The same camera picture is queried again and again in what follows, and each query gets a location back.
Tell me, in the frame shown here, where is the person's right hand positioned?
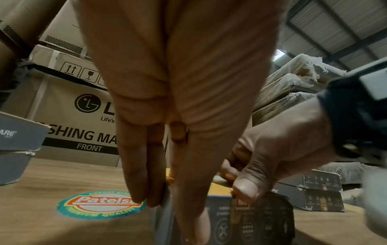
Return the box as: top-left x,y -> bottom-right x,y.
217,95 -> 337,205

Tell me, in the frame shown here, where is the person's left hand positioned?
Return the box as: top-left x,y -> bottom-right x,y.
71,0 -> 291,245

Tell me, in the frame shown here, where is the group of yellow boxes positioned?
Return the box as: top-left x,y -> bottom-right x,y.
0,111 -> 52,186

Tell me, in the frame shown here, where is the plastic wrapped cardboard stack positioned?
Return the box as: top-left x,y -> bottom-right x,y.
252,53 -> 367,199

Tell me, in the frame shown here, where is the black wristband with marker tags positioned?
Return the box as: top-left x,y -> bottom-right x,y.
317,57 -> 387,166

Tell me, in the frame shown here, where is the black stretch wrap band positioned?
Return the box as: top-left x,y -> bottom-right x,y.
18,63 -> 110,91

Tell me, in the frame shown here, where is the stack of large printed cartons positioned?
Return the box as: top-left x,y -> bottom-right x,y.
0,0 -> 170,168

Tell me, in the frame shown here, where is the round green red sticker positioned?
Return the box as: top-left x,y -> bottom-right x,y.
56,190 -> 146,219

